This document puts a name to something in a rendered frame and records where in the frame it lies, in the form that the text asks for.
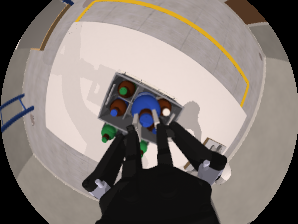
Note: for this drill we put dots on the blue-labeled bottle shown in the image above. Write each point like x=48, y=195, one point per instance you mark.
x=143, y=104

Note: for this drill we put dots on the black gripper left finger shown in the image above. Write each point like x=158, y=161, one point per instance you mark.
x=106, y=172

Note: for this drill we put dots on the brown bottle with green cap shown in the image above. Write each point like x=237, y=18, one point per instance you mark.
x=128, y=90

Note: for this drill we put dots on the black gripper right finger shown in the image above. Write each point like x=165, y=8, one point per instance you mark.
x=207, y=163

